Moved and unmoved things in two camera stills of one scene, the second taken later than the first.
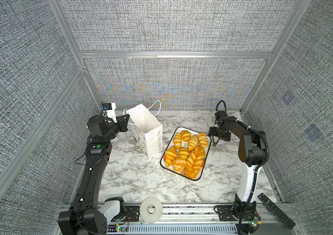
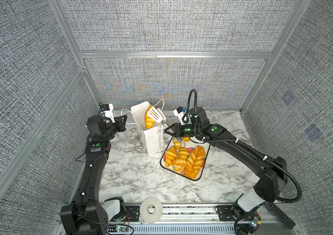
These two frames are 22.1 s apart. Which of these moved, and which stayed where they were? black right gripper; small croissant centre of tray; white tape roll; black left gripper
Moved: black right gripper
Stayed: small croissant centre of tray; white tape roll; black left gripper
